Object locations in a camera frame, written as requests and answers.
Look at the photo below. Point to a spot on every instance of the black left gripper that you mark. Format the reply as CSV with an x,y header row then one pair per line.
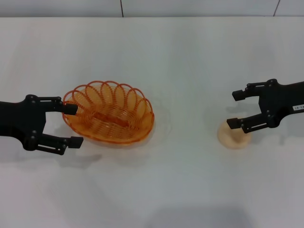
x,y
21,118

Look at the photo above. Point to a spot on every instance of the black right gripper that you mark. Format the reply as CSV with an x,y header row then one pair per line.
x,y
282,102

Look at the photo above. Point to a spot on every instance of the pale round bread bun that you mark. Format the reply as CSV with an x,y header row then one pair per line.
x,y
234,140

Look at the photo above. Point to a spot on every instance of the orange woven plastic basket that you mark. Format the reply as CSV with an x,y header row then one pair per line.
x,y
114,133

